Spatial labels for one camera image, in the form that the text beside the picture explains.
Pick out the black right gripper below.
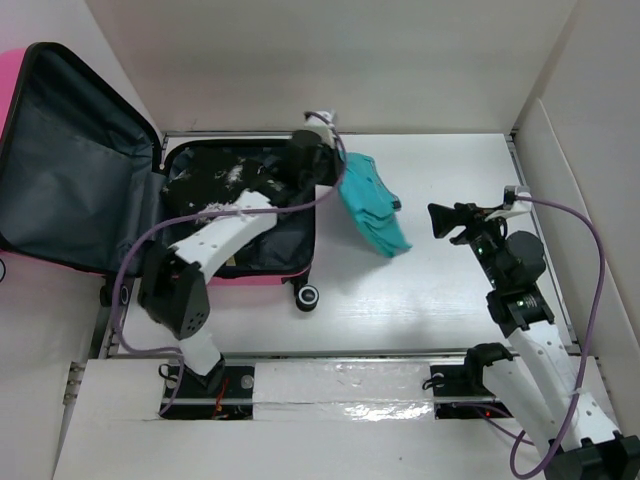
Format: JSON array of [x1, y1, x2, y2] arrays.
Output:
[[426, 202, 506, 289]]

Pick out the turquoise shorts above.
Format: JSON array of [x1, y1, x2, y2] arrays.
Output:
[[339, 152, 412, 258]]

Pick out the black white patterned garment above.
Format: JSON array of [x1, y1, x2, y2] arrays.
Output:
[[161, 146, 302, 216]]

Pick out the pink hard-shell suitcase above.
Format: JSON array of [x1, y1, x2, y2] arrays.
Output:
[[0, 40, 321, 314]]

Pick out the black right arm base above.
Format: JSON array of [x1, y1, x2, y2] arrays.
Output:
[[422, 364, 512, 420]]

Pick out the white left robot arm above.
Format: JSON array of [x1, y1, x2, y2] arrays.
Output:
[[137, 124, 344, 397]]

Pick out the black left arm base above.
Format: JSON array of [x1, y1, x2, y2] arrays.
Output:
[[158, 363, 255, 421]]

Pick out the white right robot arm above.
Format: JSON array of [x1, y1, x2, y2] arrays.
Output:
[[427, 202, 639, 479]]

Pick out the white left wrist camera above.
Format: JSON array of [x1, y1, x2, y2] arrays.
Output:
[[304, 109, 337, 148]]

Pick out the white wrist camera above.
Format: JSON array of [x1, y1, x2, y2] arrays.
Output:
[[304, 109, 337, 148], [485, 185, 532, 221]]

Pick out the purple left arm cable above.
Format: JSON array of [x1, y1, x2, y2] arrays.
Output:
[[110, 110, 349, 416]]

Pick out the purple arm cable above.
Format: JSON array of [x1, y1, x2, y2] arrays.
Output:
[[110, 110, 349, 416], [482, 192, 606, 477]]

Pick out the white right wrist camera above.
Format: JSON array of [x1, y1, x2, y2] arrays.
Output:
[[485, 185, 532, 221]]

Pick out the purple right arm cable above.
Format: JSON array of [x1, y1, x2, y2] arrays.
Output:
[[482, 192, 606, 477]]

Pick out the aluminium front rail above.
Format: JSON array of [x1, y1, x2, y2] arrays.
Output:
[[102, 349, 541, 362]]

